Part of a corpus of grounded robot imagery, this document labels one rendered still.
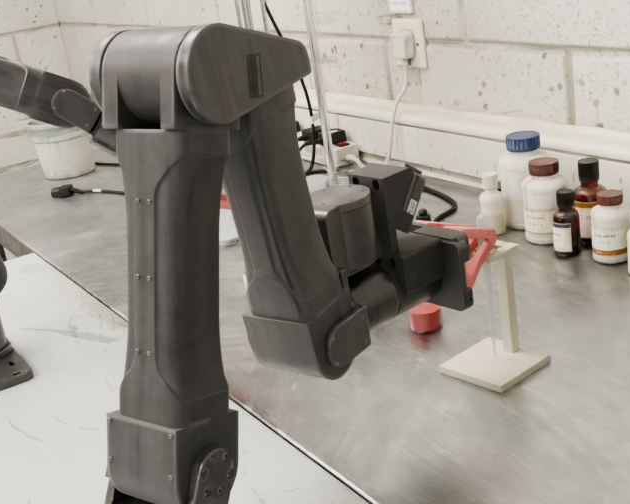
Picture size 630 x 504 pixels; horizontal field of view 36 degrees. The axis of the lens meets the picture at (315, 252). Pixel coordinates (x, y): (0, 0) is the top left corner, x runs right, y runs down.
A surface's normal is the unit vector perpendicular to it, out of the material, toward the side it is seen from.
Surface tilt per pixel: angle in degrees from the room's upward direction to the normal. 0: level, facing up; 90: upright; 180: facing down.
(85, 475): 0
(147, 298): 75
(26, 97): 93
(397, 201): 90
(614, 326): 0
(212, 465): 90
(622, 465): 0
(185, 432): 90
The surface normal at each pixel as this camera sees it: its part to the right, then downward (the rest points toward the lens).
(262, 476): -0.15, -0.93
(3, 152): 0.52, 0.22
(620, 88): -0.84, 0.29
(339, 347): 0.81, 0.08
